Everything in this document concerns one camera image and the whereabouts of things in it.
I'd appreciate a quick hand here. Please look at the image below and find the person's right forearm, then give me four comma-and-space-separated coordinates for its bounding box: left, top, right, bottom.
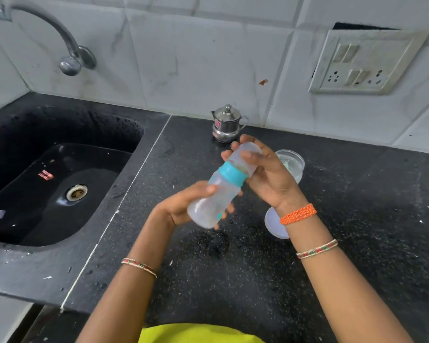
281, 205, 414, 343

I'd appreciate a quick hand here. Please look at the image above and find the steel curved tap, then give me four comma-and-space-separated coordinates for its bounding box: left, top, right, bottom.
0, 0, 97, 77

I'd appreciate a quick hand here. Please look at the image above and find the clear plastic round container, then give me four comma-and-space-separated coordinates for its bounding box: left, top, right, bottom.
275, 149, 305, 185

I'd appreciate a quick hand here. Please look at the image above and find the clear dome bottle cap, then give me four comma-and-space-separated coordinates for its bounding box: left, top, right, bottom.
230, 141, 264, 178

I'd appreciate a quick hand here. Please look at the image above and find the person's left forearm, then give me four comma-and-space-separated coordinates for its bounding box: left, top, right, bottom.
76, 210, 176, 343

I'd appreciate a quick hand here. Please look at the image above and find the orange thread wristband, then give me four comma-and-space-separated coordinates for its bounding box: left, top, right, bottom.
280, 203, 318, 226

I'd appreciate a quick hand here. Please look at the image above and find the clear baby bottle blue ring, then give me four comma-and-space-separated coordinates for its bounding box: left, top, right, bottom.
187, 161, 249, 230

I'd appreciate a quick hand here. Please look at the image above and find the beaded red green bangle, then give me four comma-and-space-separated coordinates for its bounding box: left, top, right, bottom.
296, 239, 339, 260
121, 258, 158, 279

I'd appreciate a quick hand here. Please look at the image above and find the white wall switch socket panel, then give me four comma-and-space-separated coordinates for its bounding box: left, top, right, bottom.
308, 29, 429, 96

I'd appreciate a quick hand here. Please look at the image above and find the yellow green garment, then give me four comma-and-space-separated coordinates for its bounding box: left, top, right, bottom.
139, 323, 266, 343

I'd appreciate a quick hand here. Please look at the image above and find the black stone sink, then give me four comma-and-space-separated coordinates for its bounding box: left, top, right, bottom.
0, 105, 144, 247

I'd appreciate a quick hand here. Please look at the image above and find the small steel pot with lid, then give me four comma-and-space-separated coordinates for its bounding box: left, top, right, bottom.
211, 104, 249, 144

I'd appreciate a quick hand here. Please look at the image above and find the person's left hand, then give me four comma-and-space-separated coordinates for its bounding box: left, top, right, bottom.
153, 181, 244, 231

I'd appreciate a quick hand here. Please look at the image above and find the person's right hand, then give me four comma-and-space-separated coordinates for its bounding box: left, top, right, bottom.
221, 134, 310, 217

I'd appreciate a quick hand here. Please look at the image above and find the white round plastic lid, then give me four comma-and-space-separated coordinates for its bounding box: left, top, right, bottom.
264, 207, 290, 240

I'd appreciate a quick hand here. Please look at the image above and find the steel sink drain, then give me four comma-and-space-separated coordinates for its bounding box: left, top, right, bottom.
65, 184, 88, 202

